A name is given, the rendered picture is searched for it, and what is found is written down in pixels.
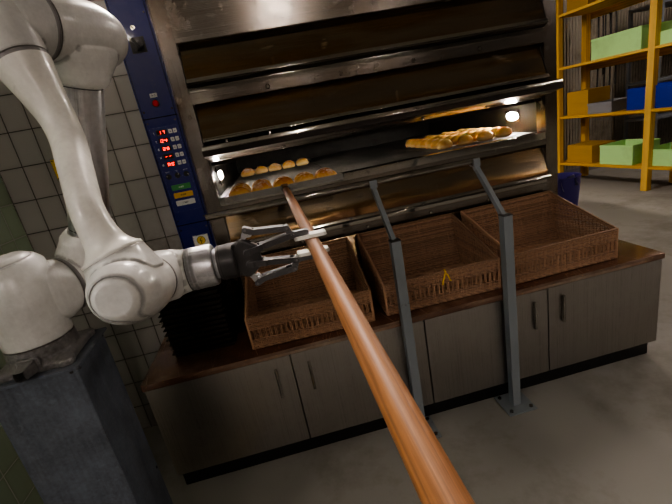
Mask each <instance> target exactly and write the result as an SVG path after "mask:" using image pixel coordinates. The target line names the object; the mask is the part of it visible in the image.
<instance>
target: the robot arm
mask: <svg viewBox="0 0 672 504"><path fill-rule="evenodd" d="M127 53H128V39H127V35H126V32H125V30H124V28H123V26H122V24H121V23H120V22H119V21H118V20H117V19H116V18H115V17H114V16H113V15H112V14H110V13H109V12H108V11H106V10H105V9H103V8H102V7H100V6H98V5H96V4H94V3H92V2H90V1H87V0H0V80H1V81H2V82H3V83H4V84H5V85H6V87H7V88H8V89H9V90H10V91H11V92H12V93H13V94H14V95H15V96H16V97H17V98H18V99H19V100H20V102H21V103H22V104H23V105H24V106H25V107H26V108H27V109H28V110H29V112H30V113H31V114H32V115H33V116H34V118H35V119H36V120H37V122H38V123H39V124H40V126H41V127H42V129H43V131H44V133H45V134H46V137H47V139H48V141H49V144H50V147H51V150H52V154H53V158H54V162H55V166H56V170H57V173H58V177H59V181H60V185H61V189H62V193H63V197H64V200H65V204H66V211H67V220H68V228H66V229H65V230H64V231H63V232H62V234H61V235H60V236H59V241H58V245H57V248H56V251H55V254H54V258H52V259H50V260H46V259H45V257H44V256H43V255H40V254H38V253H35V252H32V251H14V252H10V253H7V254H4V255H1V256H0V350H1V351H2V353H3V356H4V359H5V361H6V364H5V366H4V367H3V368H2V369H1V370H0V384H2V383H5V382H7V381H11V380H14V381H15V382H16V383H20V382H24V381H26V380H28V379H29V378H30V377H32V376H33V375H34V374H36V373H40V372H43V371H47V370H51V369H54V368H60V367H66V366H69V365H71V364H73V363H74V362H75V361H76V357H77V355H78V354H79V352H80V351H81V350H82V348H83V347H84V346H85V344H86V343H87V342H88V340H89V339H90V338H91V337H92V336H93V335H94V334H95V333H96V332H95V330H94V328H89V329H85V330H81V331H77V329H76V328H75V326H74V324H73V322H72V319H71V318H72V317H73V316H75V314H76V313H77V312H78V311H79V310H80V309H82V308H84V307H87V306H88V307H89V308H90V310H91V311H92V313H93V314H94V315H95V316H96V317H98V318H99V319H101V320H102V321H104V322H107V323H110V324H114V325H130V324H135V323H139V322H141V321H144V320H146V319H148V318H150V317H152V316H154V315H155V314H157V313H158V312H160V311H161V310H162V309H163V308H164V307H165V306H166V305H167V304H168V303H169V302H170V301H173V300H176V299H179V298H180V297H182V296H183V295H185V294H186V293H189V292H191V291H195V290H200V289H203V288H208V287H212V286H216V285H219V284H220V283H221V278H222V279H223V280H228V279H232V278H237V277H241V276H246V277H251V278H252V279H253V281H254V282H255V285H256V286H260V285H261V284H262V283H264V282H265V281H267V280H270V279H273V278H276V277H279V276H282V275H286V274H289V273H292V272H295V271H297V270H298V265H299V262H301V261H305V260H310V259H313V258H312V255H311V253H310V251H309V249H303V250H298V251H297V254H295V255H283V256H270V257H267V256H262V255H261V251H262V250H264V249H266V248H269V247H271V246H274V245H277V244H279V243H282V242H285V241H288V240H290V239H294V241H295V242H296V241H300V240H305V239H309V238H313V237H318V236H322V235H326V234H327V233H326V231H325V229H324V228H323V229H319V230H314V231H310V232H309V230H308V228H303V229H299V230H291V228H290V227H289V225H288V224H278V225H269V226H261V227H249V226H243V227H242V234H241V238H239V239H238V240H236V241H235V242H231V243H226V244H222V245H217V246H216V247H215V249H214V247H213V246H212V245H211V244H206V245H201V246H196V247H192V248H191V247H190V248H187V249H181V250H174V249H168V250H157V251H153V250H152V249H150V248H149V247H148V246H147V245H146V244H145V243H144V241H143V240H142V239H140V238H134V237H131V236H129V235H127V234H125V233H124V232H123V231H122V230H120V228H119V227H118V226H117V225H116V224H115V222H114V221H113V219H112V218H111V212H110V193H109V175H108V157H107V138H106V120H105V101H104V89H107V88H108V86H109V85H110V83H111V79H112V76H113V73H114V71H115V68H116V66H118V65H120V64H121V63H122V61H123V60H124V59H125V57H126V55H127ZM278 232H286V233H283V234H280V235H277V236H275V237H272V238H269V239H267V240H264V241H260V242H257V243H254V242H252V241H249V240H247V239H246V238H249V237H251V235H262V234H270V233H278ZM289 263H291V264H289ZM277 264H288V265H285V266H282V267H279V268H276V269H273V270H270V271H266V272H264V273H262V274H261V273H257V274H255V272H256V271H257V270H258V269H259V268H260V267H262V266H268V265H277Z"/></svg>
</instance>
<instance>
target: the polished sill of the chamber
mask: <svg viewBox="0 0 672 504"><path fill-rule="evenodd" d="M542 139H546V132H545V131H544V132H534V133H529V134H525V135H520V136H515V137H510V138H505V139H500V140H496V141H491V142H486V143H481V144H476V145H471V146H467V147H462V148H457V149H452V150H447V151H443V152H438V153H433V154H428V155H423V156H418V157H414V158H409V159H404V160H399V161H394V162H390V163H385V164H380V165H375V166H370V167H365V168H361V169H356V170H351V171H346V172H341V173H342V174H343V179H341V180H337V181H332V182H327V183H322V184H318V185H313V186H308V187H303V188H299V189H294V190H291V192H295V191H299V190H304V189H309V188H314V187H318V186H323V185H328V184H333V183H337V182H342V181H347V180H352V179H356V178H361V177H366V176H371V175H375V174H380V173H385V172H390V171H395V170H399V169H404V168H409V167H414V166H418V165H423V164H428V163H433V162H437V161H442V160H447V159H452V158H456V157H461V156H466V155H471V154H475V153H480V152H485V151H490V150H494V149H499V148H504V147H509V146H514V145H518V144H523V143H528V142H533V141H537V140H542ZM280 194H283V192H280V193H275V194H270V195H266V196H261V197H256V198H251V199H247V200H242V201H237V202H232V203H228V204H226V202H225V199H224V198H225V197H221V198H220V199H219V202H220V206H221V207H223V206H228V205H233V204H237V203H242V202H247V201H252V200H256V199H261V198H266V197H271V196H276V195H280Z"/></svg>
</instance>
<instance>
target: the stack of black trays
mask: <svg viewBox="0 0 672 504"><path fill-rule="evenodd" d="M229 280H230V279H228V280H223V279H222V278H221V283H220V284H219V285H216V286H212V287H208V288H203V289H200V290H195V291H191V292H189V293H186V294H185V295H183V296H182V297H180V298H179V299H176V300H173V301H170V302H169V303H168V304H167V305H166V306H165V307H164V308H163V309H162V310H161V311H160V312H158V313H160V315H159V317H158V318H162V319H161V320H160V322H159V323H162V322H163V325H162V327H161V328H164V327H165V329H164V331H163V332H167V333H166V335H165V336H164V337H168V339H167V340H166V342H168V341H170V345H169V347H171V346H173V347H172V349H171V351H173V350H174V352H173V354H172V356H175V355H176V357H182V356H186V355H191V354H195V353H199V352H204V351H208V350H212V349H217V348H221V347H226V346H230V345H234V344H235V342H236V339H237V334H238V330H239V325H240V321H241V316H242V314H240V311H241V310H238V306H236V305H237V302H236V299H237V298H234V297H235V293H234V294H233V292H234V289H232V286H233V285H230V284H231V281H232V280H230V281H229ZM231 289H232V290H231ZM237 310H238V311H237Z"/></svg>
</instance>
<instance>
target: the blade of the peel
mask: <svg viewBox="0 0 672 504"><path fill-rule="evenodd" d="M341 179H343V174H342V173H337V174H335V175H331V176H326V177H321V178H316V179H312V180H307V181H302V182H297V183H292V184H288V185H289V187H290V190H294V189H299V188H303V187H308V186H313V185H318V184H322V183H327V182H332V181H337V180H341ZM271 185H272V187H273V184H271ZM280 192H282V190H281V186H278V187H273V188H268V189H264V190H259V191H254V192H249V193H245V194H240V195H235V196H230V197H229V195H228V196H226V197H225V198H224V199H225V202H226V204H228V203H232V202H237V201H242V200H247V199H251V198H256V197H261V196H266V195H270V194H275V193H280Z"/></svg>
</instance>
